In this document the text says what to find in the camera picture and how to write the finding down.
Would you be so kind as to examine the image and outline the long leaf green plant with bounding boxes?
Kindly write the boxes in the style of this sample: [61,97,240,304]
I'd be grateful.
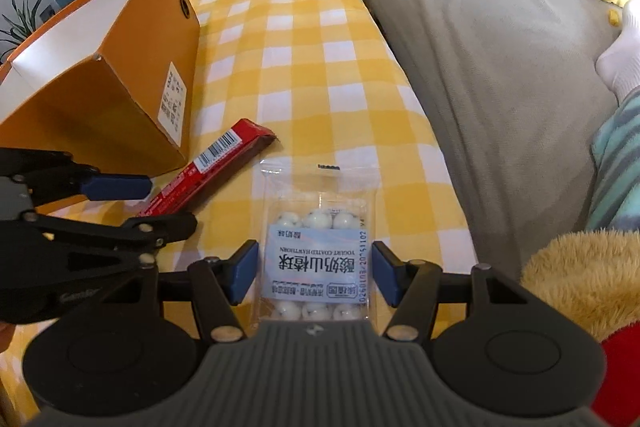
[0,0,52,64]

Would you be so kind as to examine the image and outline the red chocolate bar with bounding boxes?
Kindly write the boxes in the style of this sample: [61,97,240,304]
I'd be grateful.
[135,118,278,221]

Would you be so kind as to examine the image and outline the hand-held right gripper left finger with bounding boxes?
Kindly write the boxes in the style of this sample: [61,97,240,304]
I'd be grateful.
[127,238,262,344]

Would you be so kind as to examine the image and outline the reddish fuzzy cloth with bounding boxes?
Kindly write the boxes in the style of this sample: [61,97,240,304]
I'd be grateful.
[597,327,640,427]

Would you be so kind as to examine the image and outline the yellow checkered tablecloth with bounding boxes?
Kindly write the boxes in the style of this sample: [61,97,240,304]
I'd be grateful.
[0,0,479,413]

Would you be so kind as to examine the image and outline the clear bag of white balls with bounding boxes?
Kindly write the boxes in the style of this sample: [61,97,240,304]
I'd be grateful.
[257,159,384,326]

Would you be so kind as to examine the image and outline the white sock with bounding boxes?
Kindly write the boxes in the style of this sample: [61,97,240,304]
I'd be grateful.
[595,0,640,108]

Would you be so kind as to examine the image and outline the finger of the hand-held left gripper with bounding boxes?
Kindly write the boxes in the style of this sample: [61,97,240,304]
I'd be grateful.
[22,212,199,281]
[0,149,154,208]

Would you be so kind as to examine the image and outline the tan plush toy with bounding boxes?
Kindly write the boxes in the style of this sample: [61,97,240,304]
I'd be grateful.
[520,229,640,344]

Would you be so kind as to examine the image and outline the grey sofa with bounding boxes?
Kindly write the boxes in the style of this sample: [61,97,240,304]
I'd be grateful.
[355,0,640,279]

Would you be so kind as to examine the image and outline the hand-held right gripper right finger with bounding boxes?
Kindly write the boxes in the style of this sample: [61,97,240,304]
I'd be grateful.
[371,240,540,343]

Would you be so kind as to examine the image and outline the teal striped pants leg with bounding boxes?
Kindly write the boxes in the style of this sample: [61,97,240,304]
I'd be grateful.
[585,89,640,234]

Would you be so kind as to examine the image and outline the orange cardboard box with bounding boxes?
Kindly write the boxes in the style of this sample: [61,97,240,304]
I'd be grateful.
[0,0,201,188]

